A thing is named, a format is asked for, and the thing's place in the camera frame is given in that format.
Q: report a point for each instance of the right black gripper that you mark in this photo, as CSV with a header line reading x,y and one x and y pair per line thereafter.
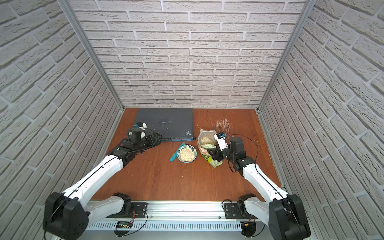
x,y
213,153

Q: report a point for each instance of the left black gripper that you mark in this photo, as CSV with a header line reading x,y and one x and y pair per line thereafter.
x,y
151,140

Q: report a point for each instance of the green oats bag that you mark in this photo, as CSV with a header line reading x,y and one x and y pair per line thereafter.
x,y
206,140

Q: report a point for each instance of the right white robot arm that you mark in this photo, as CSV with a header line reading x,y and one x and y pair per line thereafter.
x,y
282,213

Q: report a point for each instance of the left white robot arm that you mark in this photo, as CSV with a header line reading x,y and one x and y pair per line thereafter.
x,y
135,143

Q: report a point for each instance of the leaf pattern breakfast bowl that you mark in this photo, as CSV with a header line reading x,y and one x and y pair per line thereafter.
x,y
187,154

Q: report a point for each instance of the teal utility knife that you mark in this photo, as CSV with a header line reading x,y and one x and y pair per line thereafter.
x,y
174,156

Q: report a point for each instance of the black round connector box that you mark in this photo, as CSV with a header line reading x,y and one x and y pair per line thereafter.
x,y
248,229

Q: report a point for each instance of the small green circuit board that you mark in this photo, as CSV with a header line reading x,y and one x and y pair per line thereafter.
x,y
123,225

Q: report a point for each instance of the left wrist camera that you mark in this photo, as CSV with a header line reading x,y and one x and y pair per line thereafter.
x,y
141,125

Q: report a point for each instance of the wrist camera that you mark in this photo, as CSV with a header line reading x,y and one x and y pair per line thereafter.
x,y
221,140
141,125

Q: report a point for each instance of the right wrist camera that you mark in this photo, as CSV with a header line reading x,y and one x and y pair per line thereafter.
x,y
221,140

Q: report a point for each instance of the grey network switch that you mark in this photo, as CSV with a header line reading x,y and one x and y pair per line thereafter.
x,y
173,124

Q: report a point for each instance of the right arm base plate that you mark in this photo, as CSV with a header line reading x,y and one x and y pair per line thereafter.
x,y
231,210

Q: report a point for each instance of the aluminium front rail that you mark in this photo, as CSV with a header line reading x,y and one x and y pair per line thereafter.
x,y
186,210

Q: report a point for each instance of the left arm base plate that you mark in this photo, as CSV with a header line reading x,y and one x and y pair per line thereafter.
x,y
138,210

